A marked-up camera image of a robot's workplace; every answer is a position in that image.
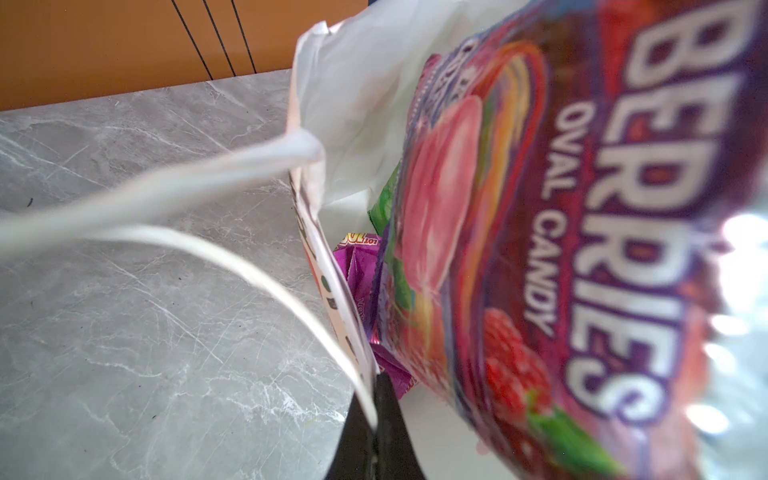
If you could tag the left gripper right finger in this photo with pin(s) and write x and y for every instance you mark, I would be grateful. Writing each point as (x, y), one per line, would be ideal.
(394, 457)

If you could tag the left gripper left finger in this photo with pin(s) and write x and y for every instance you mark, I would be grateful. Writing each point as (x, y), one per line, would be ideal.
(354, 455)

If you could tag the green Lays chips bag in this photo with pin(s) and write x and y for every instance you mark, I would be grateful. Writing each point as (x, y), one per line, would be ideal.
(381, 210)

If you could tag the Fox's berries candy bag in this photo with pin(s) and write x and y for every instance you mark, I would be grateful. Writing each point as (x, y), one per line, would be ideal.
(577, 251)

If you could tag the white paper bag with flower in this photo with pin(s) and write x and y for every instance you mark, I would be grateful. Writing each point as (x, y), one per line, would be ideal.
(130, 361)

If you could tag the purple grape candy bag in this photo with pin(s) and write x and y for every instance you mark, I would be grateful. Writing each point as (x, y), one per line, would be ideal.
(357, 257)

